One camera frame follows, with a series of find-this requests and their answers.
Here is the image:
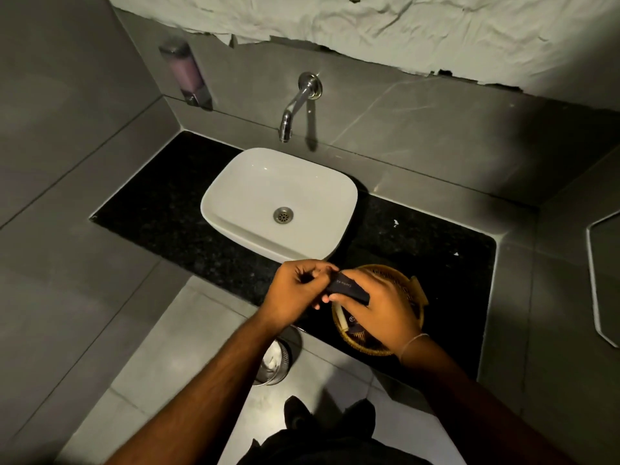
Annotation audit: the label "person's black clothing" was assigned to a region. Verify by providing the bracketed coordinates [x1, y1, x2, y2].
[237, 427, 433, 465]

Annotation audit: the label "chrome wall faucet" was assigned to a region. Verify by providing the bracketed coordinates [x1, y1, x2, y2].
[278, 72, 323, 144]

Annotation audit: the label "person's right hand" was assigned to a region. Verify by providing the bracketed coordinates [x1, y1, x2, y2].
[328, 268, 430, 356]

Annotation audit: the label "white crumpled paper covering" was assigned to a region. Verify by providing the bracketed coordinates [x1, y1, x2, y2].
[107, 0, 620, 99]

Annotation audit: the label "person's right forearm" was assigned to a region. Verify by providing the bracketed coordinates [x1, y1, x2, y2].
[399, 336, 577, 465]

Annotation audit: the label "person's left hand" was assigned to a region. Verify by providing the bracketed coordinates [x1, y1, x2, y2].
[259, 259, 340, 330]

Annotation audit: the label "white framed wall panel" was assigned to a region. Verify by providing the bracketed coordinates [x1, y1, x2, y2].
[585, 208, 620, 349]

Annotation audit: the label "thin thread bracelet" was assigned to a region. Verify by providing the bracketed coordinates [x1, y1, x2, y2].
[398, 333, 431, 362]

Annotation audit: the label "person's black shoes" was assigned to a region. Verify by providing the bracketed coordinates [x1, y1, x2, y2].
[283, 396, 377, 439]

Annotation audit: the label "steel trash bin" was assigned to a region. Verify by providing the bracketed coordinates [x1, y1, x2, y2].
[253, 326, 302, 386]

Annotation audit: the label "wall soap dispenser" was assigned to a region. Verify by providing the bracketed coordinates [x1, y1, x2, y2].
[159, 40, 214, 111]

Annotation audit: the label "white ceramic sink basin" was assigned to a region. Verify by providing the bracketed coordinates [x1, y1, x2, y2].
[200, 148, 358, 263]

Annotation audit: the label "dark packet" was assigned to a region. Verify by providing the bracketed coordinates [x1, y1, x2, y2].
[325, 272, 371, 305]

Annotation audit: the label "person's left forearm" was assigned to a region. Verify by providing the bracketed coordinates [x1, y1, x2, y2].
[104, 315, 291, 465]

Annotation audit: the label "round wicker basket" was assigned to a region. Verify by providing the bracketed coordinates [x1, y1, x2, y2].
[331, 264, 430, 357]

